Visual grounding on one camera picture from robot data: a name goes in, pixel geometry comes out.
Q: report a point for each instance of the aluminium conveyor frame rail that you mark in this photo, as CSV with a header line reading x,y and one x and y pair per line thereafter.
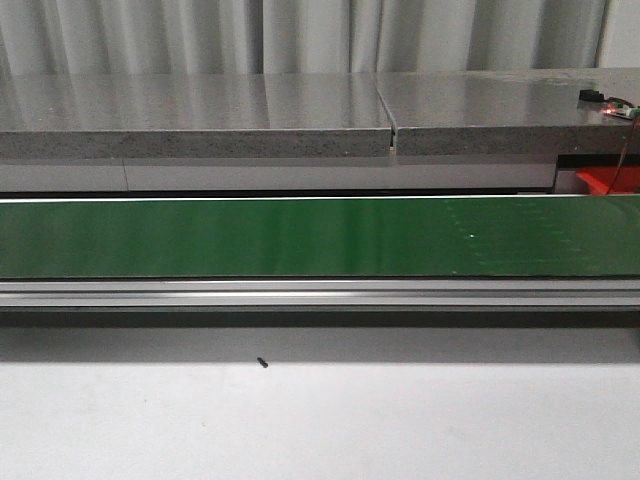
x,y
597,294

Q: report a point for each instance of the grey pleated curtain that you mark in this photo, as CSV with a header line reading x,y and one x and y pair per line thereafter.
x,y
238,37

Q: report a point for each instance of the black connector plug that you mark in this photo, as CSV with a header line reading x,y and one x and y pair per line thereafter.
x,y
592,96

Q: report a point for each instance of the red plastic tray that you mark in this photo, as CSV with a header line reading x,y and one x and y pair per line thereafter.
x,y
602,181

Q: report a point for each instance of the small green circuit board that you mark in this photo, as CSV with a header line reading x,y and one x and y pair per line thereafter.
x,y
621,110

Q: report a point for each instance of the green conveyor belt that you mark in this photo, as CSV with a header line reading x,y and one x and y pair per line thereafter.
x,y
581,236

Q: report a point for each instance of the grey stone slab right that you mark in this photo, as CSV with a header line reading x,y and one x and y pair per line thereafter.
x,y
513,112

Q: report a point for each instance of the grey stone slab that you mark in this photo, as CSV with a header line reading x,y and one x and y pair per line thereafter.
x,y
513,112
192,116

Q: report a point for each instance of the grey stone slab left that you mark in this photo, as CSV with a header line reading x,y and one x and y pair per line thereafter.
x,y
192,116

